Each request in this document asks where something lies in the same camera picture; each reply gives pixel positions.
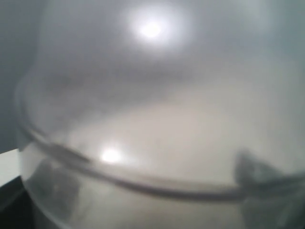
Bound clear plastic shaker bottle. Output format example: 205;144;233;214
15;0;305;229

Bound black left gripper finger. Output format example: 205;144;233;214
0;177;35;229

